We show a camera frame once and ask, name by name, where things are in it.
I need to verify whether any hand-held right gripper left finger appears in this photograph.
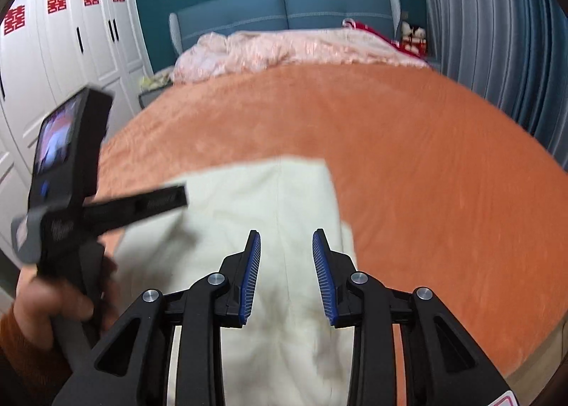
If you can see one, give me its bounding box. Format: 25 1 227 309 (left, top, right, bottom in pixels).
51 230 262 406

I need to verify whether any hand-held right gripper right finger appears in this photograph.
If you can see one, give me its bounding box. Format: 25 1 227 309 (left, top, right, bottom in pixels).
312 229 522 406

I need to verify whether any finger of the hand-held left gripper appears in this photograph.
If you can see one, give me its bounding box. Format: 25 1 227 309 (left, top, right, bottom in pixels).
82 184 188 236

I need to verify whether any cream garment with tan trim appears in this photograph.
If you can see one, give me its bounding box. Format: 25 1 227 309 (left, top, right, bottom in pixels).
106 155 359 406

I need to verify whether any person's left forearm orange sleeve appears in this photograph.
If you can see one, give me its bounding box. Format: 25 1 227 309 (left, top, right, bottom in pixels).
0 304 78 406

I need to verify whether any person's left hand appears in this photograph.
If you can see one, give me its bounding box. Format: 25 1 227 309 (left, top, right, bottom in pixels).
12 251 120 350

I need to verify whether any white wardrobe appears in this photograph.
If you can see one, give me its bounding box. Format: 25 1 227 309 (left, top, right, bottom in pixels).
0 0 154 258

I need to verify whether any blue nightstand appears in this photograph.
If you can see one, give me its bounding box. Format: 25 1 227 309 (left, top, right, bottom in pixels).
138 75 175 110

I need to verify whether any cream cloth pile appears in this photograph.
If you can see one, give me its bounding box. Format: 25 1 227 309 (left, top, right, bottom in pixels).
140 69 175 92

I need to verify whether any orange bed blanket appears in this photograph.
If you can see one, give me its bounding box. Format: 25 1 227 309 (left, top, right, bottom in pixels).
95 64 568 406

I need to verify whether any pink quilt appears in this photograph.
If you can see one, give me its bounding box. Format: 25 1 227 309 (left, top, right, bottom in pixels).
172 27 432 86

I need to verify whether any blue upholstered headboard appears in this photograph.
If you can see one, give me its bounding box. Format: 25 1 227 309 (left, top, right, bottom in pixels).
169 0 403 70

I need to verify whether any red cloth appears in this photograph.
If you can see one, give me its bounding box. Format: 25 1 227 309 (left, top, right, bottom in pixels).
342 19 430 66

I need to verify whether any plush toy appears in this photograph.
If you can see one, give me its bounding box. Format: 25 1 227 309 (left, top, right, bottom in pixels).
399 22 429 55

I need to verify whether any grey curtain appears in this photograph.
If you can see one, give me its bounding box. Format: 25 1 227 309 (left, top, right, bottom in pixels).
410 0 568 172

